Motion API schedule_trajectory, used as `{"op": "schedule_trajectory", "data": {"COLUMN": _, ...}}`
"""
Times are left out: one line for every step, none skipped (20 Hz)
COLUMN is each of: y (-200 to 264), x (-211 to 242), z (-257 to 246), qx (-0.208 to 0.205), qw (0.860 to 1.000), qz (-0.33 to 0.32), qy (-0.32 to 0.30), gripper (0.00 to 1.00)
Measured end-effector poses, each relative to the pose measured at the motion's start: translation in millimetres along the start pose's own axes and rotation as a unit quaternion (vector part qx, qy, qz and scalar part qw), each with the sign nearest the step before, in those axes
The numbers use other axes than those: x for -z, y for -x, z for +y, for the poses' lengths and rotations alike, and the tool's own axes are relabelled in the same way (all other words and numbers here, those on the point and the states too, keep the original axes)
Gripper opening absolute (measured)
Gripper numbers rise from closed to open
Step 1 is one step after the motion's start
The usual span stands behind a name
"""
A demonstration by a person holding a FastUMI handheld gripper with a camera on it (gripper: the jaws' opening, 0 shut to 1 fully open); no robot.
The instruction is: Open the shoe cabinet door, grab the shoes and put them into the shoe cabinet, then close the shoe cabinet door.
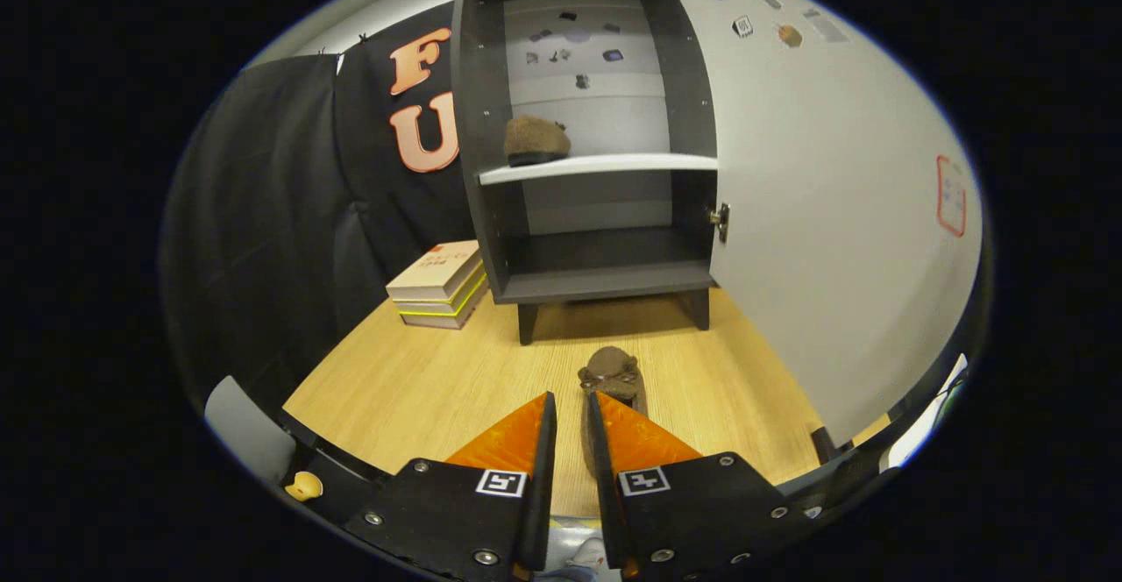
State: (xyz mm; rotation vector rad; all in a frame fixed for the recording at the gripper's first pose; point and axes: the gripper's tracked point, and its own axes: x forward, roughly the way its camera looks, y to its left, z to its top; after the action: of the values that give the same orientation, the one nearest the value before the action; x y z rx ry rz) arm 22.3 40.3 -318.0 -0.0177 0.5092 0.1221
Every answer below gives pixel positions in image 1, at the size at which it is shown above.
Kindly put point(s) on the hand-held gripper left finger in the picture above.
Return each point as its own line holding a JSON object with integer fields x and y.
{"x": 543, "y": 494}

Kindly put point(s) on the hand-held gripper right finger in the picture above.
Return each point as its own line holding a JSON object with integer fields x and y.
{"x": 603, "y": 494}

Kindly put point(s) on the brown fuzzy shoe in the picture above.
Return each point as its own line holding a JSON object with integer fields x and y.
{"x": 614, "y": 376}
{"x": 535, "y": 137}

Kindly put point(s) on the dark grey shoe cabinet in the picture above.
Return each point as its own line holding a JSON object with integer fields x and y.
{"x": 570, "y": 253}

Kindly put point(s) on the beige shoe cabinet door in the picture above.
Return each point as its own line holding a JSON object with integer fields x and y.
{"x": 833, "y": 214}

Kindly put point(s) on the metal door hinge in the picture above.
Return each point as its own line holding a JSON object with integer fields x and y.
{"x": 720, "y": 218}

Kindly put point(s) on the white cabinet shelf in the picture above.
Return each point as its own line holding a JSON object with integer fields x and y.
{"x": 596, "y": 166}

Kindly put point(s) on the book with yellow edge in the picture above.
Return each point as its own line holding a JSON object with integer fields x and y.
{"x": 429, "y": 307}

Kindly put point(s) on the yellow round knob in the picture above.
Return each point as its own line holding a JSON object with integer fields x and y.
{"x": 304, "y": 486}

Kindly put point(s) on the grey rounded panel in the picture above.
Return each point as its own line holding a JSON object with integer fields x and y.
{"x": 250, "y": 433}

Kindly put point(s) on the black backdrop cloth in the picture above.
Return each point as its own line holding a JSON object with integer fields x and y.
{"x": 263, "y": 214}

